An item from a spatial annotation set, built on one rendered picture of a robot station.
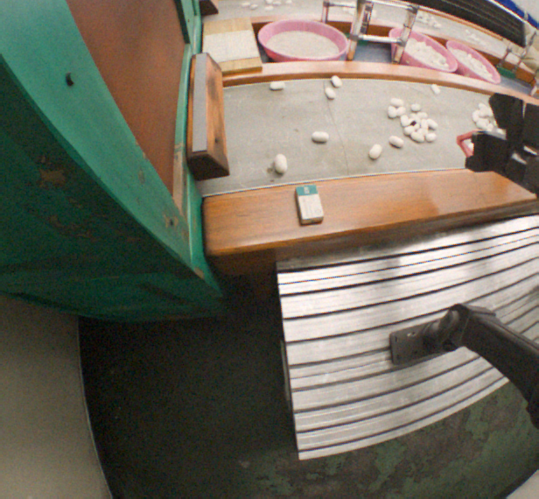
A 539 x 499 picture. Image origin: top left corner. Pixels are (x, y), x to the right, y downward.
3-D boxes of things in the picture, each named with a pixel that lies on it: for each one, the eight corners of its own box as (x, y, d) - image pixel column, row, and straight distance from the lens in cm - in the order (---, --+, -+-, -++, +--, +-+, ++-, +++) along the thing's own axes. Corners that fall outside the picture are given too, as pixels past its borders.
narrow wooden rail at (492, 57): (528, 86, 200) (536, 75, 198) (206, 54, 103) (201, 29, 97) (524, 80, 203) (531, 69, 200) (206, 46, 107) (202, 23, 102)
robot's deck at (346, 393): (583, 311, 137) (589, 309, 135) (296, 453, 62) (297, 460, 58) (519, 119, 148) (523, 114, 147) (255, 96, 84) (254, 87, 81)
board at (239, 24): (262, 69, 72) (262, 66, 71) (201, 78, 72) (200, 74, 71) (248, 18, 100) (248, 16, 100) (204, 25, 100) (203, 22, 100)
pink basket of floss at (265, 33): (357, 61, 98) (362, 38, 93) (314, 96, 78) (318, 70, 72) (291, 33, 108) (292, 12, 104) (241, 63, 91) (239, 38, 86)
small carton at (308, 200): (322, 221, 46) (324, 216, 44) (301, 224, 45) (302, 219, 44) (314, 189, 49) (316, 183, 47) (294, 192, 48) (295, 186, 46)
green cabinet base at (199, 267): (247, 314, 119) (192, 270, 37) (130, 324, 135) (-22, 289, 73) (223, 90, 187) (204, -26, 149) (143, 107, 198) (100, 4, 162)
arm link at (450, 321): (455, 308, 48) (450, 343, 47) (489, 313, 53) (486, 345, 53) (435, 312, 53) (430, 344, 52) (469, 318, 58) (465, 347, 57)
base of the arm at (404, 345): (406, 331, 49) (410, 369, 50) (486, 304, 61) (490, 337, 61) (388, 332, 56) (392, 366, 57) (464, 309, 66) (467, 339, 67)
